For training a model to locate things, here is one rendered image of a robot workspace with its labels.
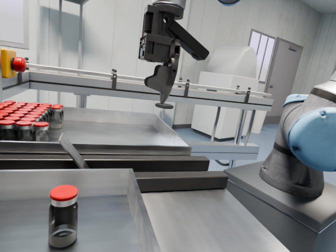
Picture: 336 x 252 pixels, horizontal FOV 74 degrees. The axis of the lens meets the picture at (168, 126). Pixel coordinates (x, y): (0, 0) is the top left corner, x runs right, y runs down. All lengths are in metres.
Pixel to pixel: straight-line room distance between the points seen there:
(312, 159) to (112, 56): 3.15
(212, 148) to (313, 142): 1.28
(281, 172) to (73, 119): 0.53
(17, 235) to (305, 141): 0.42
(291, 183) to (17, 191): 0.54
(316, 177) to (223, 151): 1.17
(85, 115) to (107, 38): 2.84
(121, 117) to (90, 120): 0.08
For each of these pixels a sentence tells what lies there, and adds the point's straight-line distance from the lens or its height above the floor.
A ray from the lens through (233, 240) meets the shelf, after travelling 0.25.
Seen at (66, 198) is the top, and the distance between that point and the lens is 0.19.
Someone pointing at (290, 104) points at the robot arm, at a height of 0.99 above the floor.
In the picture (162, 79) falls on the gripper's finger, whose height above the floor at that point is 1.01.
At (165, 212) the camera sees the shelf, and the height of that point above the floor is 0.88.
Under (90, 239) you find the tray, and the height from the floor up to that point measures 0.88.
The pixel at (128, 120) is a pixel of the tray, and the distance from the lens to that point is 0.60.
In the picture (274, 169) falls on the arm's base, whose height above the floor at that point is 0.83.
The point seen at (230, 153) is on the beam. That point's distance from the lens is 1.79.
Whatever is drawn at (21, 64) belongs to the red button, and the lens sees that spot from 0.71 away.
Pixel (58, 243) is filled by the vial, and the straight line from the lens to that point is 0.22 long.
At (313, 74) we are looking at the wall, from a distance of 7.83.
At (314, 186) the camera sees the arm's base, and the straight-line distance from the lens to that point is 0.64.
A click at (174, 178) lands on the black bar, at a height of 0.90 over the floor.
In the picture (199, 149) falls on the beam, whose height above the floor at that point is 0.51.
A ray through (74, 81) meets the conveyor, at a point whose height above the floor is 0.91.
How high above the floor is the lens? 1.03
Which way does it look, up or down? 14 degrees down
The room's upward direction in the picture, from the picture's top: 8 degrees clockwise
